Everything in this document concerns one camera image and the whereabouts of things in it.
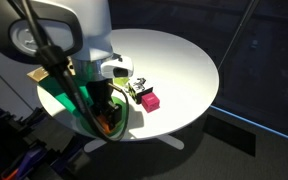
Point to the light wooden tray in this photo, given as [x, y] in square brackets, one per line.
[37, 75]

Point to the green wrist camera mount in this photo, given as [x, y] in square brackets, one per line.
[70, 95]

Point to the black and white checkered cube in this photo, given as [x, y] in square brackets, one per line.
[138, 90]

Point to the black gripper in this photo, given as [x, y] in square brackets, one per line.
[99, 93]

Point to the green translucent bowl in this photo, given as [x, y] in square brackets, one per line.
[120, 103]

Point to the pink cube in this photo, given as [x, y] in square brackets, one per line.
[150, 102]

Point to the white table pedestal base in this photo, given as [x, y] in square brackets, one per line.
[174, 141]

